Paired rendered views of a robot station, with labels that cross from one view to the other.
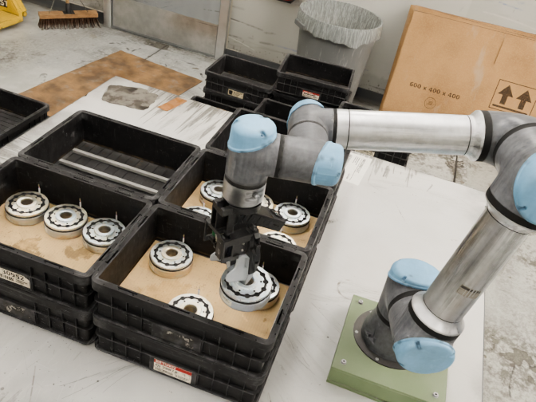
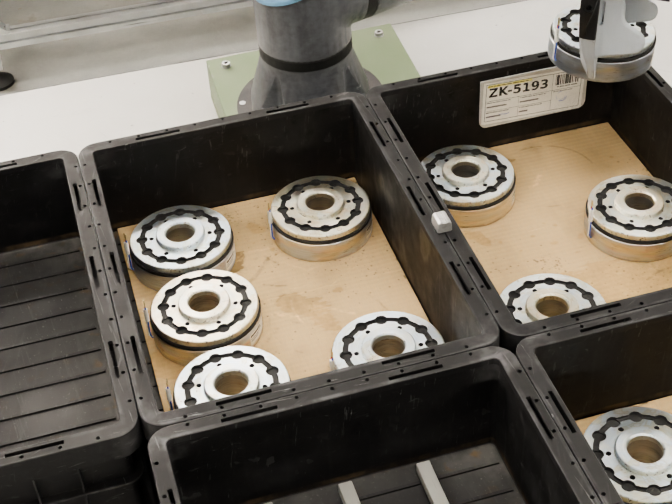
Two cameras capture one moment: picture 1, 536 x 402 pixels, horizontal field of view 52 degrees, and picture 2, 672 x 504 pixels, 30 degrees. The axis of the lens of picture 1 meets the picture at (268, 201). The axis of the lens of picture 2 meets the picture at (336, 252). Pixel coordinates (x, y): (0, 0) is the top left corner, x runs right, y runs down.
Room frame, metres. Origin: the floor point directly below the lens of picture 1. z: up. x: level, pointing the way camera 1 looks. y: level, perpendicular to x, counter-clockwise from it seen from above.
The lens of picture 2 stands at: (1.50, 0.87, 1.65)
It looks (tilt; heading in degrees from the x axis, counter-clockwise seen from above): 40 degrees down; 245
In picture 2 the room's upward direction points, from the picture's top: 4 degrees counter-clockwise
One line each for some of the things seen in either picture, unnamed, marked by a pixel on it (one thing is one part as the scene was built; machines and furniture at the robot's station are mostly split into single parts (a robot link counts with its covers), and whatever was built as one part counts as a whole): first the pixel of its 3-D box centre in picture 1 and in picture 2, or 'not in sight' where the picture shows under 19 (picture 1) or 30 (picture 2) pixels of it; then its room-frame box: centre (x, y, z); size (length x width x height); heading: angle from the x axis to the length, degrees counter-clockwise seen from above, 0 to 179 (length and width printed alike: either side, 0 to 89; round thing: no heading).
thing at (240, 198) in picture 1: (245, 189); not in sight; (0.80, 0.04, 1.21); 0.08 x 0.08 x 0.05
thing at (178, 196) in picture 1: (247, 213); (274, 284); (1.18, 0.05, 0.87); 0.40 x 0.30 x 0.11; 79
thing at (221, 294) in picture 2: not in sight; (204, 303); (1.25, 0.03, 0.86); 0.05 x 0.05 x 0.01
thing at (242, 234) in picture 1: (234, 224); not in sight; (0.80, 0.05, 1.13); 0.09 x 0.08 x 0.12; 130
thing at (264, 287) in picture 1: (246, 281); (603, 29); (0.79, 0.01, 1.00); 0.10 x 0.10 x 0.01
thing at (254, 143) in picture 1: (251, 151); not in sight; (0.80, 0.04, 1.29); 0.09 x 0.08 x 0.11; 94
